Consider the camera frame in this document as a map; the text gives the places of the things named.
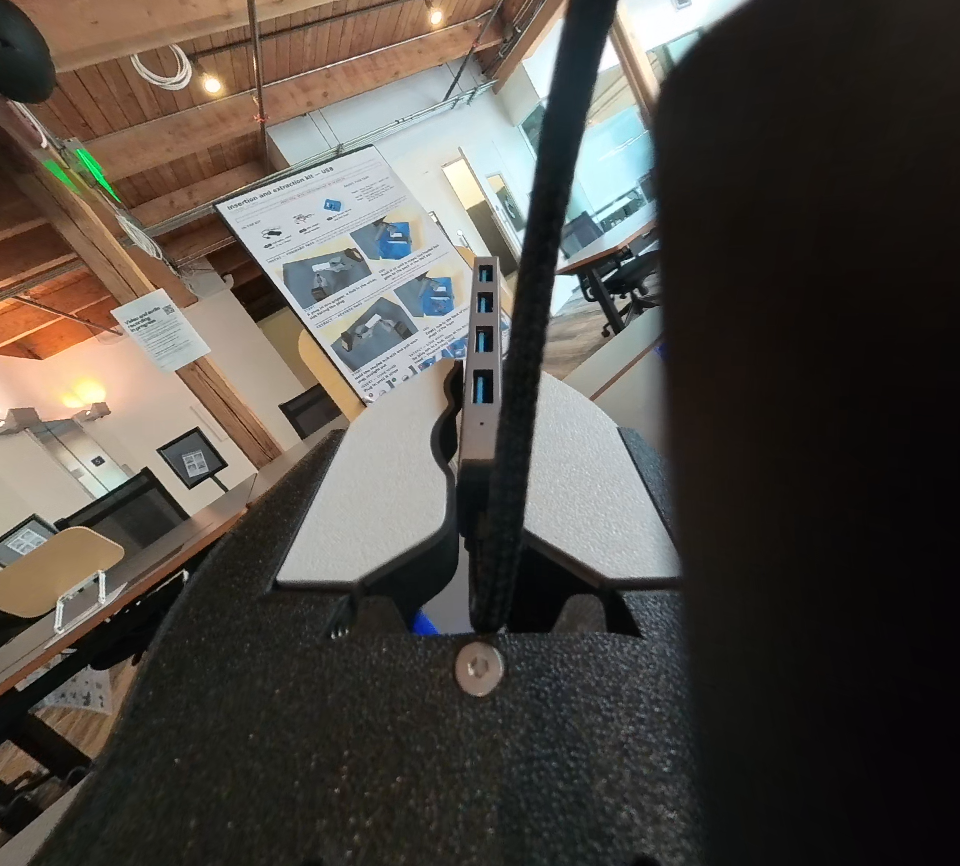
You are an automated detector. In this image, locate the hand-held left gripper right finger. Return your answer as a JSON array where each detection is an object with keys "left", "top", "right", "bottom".
[{"left": 512, "top": 371, "right": 682, "bottom": 629}]

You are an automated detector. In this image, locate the framed sign on stand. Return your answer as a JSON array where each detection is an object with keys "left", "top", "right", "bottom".
[{"left": 155, "top": 426, "right": 229, "bottom": 500}]

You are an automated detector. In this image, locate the wooden support post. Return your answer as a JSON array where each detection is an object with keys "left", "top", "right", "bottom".
[{"left": 0, "top": 97, "right": 285, "bottom": 471}]

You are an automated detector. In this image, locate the paper notice sheet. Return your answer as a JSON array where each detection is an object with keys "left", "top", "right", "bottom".
[{"left": 110, "top": 288, "right": 213, "bottom": 374}]

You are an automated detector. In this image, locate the clear acrylic stand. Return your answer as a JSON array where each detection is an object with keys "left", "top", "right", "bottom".
[{"left": 52, "top": 569, "right": 108, "bottom": 635}]

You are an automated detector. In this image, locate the office desk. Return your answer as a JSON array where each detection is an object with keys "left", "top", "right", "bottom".
[{"left": 556, "top": 220, "right": 663, "bottom": 342}]

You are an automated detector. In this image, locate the grey USB hub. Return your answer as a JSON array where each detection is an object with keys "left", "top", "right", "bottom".
[{"left": 456, "top": 253, "right": 520, "bottom": 554}]

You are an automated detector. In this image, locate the green exit sign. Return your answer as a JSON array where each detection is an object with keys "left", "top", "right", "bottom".
[{"left": 43, "top": 137, "right": 123, "bottom": 204}]

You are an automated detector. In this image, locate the white cable coil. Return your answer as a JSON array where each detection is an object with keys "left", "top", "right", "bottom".
[{"left": 130, "top": 44, "right": 195, "bottom": 90}]

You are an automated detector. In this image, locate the black braided hub cable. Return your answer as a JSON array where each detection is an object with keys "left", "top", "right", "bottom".
[{"left": 468, "top": 0, "right": 655, "bottom": 636}]

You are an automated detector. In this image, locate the black office chair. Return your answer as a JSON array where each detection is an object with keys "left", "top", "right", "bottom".
[{"left": 598, "top": 253, "right": 663, "bottom": 341}]

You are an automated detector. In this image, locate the instruction poster board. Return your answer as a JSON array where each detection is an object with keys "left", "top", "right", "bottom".
[{"left": 215, "top": 145, "right": 478, "bottom": 408}]

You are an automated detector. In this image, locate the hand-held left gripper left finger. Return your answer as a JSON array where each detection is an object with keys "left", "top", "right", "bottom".
[{"left": 274, "top": 358, "right": 463, "bottom": 610}]

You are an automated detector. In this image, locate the black round ceiling fixture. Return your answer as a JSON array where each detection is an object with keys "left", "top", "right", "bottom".
[{"left": 0, "top": 0, "right": 58, "bottom": 104}]

